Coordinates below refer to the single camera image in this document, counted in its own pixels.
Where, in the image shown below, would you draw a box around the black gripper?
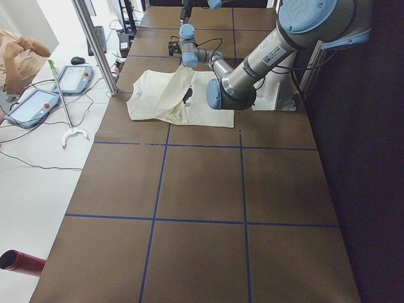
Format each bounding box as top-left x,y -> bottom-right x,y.
180,0 -> 193,22

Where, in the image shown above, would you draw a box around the cream long-sleeve cat shirt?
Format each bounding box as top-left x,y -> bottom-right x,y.
126,65 -> 234,128

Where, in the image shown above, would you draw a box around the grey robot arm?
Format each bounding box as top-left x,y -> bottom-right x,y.
180,0 -> 229,25
179,1 -> 374,110

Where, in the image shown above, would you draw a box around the black keyboard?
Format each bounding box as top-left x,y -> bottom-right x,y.
86,25 -> 107,56

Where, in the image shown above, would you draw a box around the black computer mouse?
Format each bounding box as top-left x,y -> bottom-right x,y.
71,56 -> 86,65

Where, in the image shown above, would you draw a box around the far blue teach pendant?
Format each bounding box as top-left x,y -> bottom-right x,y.
54,65 -> 93,96

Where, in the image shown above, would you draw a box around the blue teach pendant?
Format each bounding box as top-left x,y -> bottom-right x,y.
54,65 -> 93,96
5,89 -> 60,129

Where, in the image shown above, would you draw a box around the white reacher grabber tool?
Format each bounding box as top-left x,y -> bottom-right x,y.
47,59 -> 91,150

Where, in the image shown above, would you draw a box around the person in beige shirt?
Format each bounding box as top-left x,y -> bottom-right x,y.
1,29 -> 51,95

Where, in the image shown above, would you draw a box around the near blue teach pendant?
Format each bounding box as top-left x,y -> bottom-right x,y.
5,89 -> 60,129

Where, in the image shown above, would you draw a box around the red cylinder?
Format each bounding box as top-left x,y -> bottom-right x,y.
1,250 -> 46,276

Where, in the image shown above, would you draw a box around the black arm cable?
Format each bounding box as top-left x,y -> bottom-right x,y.
192,38 -> 225,61

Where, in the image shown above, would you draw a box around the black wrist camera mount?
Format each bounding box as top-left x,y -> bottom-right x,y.
167,36 -> 182,56

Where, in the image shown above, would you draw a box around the grey aluminium frame post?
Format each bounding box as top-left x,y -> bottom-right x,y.
71,0 -> 118,96

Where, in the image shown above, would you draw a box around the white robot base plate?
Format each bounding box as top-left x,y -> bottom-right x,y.
252,53 -> 297,112

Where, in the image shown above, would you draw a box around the black cables on table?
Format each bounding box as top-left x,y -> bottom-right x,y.
0,78 -> 105,173

